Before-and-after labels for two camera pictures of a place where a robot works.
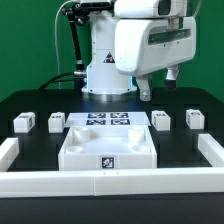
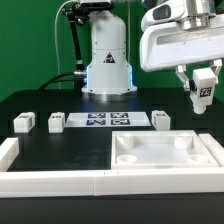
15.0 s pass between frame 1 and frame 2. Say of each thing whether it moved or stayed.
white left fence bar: stayed
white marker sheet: stayed
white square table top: moved
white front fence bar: stayed
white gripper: moved
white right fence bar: stayed
